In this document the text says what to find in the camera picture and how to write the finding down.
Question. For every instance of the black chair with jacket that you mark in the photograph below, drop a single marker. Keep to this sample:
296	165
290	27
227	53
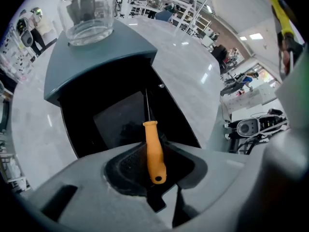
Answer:
220	54

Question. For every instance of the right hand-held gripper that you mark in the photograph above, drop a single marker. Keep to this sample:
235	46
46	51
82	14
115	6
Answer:
294	93

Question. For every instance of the dark blue box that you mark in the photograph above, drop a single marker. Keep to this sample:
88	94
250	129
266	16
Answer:
96	57

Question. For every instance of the orange marker pen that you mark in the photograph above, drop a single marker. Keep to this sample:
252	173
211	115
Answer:
154	153

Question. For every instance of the clear glass jar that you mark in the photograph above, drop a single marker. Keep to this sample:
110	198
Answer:
87	20

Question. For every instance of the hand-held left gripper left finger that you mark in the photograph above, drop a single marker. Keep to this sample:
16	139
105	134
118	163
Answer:
91	178

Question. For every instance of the white metal rack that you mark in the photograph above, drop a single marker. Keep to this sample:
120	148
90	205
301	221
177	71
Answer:
193	6

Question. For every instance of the blue chair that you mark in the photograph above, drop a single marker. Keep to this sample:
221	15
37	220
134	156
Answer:
164	15

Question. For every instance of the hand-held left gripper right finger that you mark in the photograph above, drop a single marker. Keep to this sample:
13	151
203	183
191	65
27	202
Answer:
217	178

